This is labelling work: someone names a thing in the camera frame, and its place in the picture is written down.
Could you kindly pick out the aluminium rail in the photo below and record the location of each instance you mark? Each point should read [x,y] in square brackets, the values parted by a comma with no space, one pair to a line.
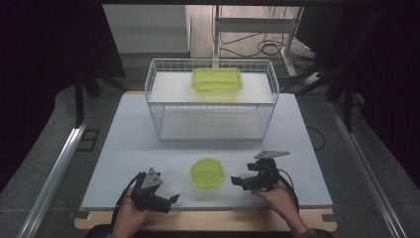
[52,180]
[366,168]

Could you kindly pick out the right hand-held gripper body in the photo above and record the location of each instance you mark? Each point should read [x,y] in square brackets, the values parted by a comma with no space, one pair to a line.
[268,177]

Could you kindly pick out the white cabinet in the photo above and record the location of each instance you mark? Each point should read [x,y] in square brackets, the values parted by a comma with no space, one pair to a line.
[148,29]

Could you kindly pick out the white metal desk frame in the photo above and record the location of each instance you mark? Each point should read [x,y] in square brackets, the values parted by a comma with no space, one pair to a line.
[254,24]

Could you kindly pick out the person's left hand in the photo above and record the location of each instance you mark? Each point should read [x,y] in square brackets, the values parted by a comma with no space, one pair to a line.
[127,218]

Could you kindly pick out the dark curtain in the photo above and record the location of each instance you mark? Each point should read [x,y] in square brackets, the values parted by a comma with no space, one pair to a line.
[33,66]
[396,82]

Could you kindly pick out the rectangular clear container green lid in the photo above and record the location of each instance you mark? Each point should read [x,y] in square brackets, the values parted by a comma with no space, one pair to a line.
[216,81]

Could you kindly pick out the round clear container green lid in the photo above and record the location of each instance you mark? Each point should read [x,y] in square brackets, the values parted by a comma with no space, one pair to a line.
[207,173]

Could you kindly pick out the black metal stand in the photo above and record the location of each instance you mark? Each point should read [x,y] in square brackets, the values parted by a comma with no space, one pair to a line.
[348,99]
[79,99]

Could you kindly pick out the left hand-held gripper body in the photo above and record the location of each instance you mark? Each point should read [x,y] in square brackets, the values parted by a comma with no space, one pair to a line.
[147,195]

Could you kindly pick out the person's right hand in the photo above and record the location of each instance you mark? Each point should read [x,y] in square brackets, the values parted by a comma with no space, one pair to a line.
[282,201]

